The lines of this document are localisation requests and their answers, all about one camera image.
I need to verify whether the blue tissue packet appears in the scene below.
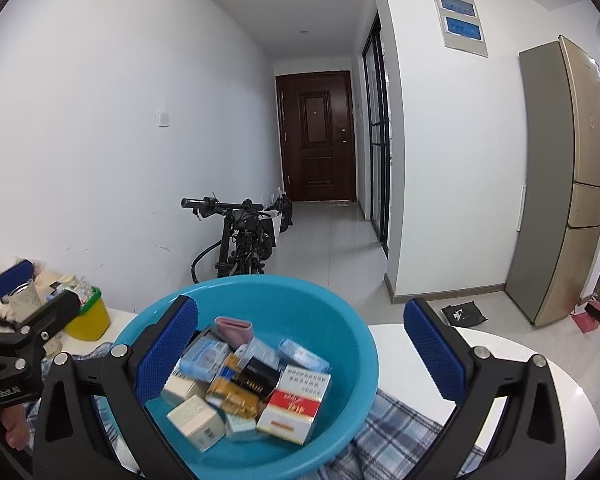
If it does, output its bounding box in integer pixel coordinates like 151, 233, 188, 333
178, 335, 230, 382

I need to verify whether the gold blue cigarette pack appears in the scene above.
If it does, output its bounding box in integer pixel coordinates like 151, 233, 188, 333
206, 382, 259, 419
206, 353, 242, 406

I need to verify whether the black small box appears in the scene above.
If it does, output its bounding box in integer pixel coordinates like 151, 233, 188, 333
232, 356, 279, 401

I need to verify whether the red white cigarette box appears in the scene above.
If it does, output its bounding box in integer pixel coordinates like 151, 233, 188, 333
257, 365, 332, 445

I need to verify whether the grey blue card box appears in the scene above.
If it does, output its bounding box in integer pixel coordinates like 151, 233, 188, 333
239, 337, 280, 370

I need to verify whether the person's left hand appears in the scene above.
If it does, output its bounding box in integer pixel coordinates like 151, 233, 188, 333
0, 404, 30, 451

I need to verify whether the white speckled tumbler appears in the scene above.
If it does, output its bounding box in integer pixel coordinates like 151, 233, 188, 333
7, 280, 43, 323

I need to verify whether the yellow green bucket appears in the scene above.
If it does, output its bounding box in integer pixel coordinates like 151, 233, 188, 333
64, 287, 111, 341

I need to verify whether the pale green box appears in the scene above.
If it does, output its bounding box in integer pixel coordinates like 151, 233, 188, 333
160, 373, 209, 406

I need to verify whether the cream square box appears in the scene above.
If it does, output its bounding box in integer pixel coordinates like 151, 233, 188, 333
166, 394, 225, 453

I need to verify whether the pink box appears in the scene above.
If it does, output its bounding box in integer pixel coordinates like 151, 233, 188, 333
214, 316, 253, 349

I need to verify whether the light teal box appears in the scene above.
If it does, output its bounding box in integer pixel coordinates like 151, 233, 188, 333
225, 414, 258, 442

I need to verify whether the blue plaid cloth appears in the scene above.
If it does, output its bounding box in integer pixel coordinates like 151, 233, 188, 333
24, 341, 487, 480

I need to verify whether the black bag on floor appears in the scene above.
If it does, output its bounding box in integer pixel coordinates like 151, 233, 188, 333
441, 301, 486, 328

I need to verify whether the black bicycle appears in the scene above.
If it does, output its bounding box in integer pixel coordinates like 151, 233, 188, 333
181, 193, 294, 284

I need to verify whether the blue plastic basin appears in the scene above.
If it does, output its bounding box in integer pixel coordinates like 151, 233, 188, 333
101, 274, 380, 480

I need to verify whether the beige grey refrigerator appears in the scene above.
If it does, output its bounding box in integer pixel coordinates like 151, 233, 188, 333
505, 36, 600, 327

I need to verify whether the dark brown door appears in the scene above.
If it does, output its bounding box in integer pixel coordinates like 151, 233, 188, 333
275, 70, 356, 202

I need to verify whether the black framed glass door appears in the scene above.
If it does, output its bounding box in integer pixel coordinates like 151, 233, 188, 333
362, 15, 390, 254

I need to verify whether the white wall switch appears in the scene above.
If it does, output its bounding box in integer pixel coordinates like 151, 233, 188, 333
156, 110, 170, 128

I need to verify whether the grey blue wall panel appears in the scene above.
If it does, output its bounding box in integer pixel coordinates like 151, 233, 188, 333
434, 0, 488, 58

